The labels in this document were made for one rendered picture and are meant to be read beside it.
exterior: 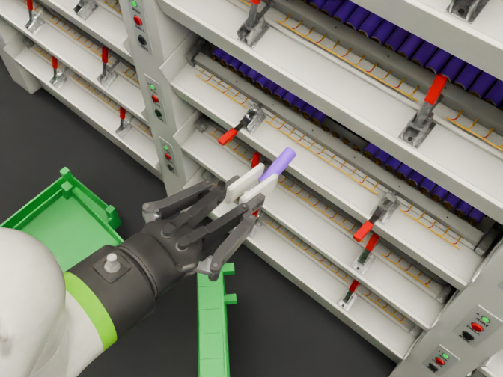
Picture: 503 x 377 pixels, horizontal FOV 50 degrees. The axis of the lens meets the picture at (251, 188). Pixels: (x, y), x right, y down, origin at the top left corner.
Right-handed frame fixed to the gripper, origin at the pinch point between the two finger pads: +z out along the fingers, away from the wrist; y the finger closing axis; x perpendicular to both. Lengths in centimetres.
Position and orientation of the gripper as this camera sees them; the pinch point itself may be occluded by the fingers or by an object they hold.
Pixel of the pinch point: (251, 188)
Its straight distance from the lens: 72.9
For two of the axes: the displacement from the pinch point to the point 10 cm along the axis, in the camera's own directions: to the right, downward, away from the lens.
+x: -1.5, 6.6, 7.4
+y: -7.3, -5.7, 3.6
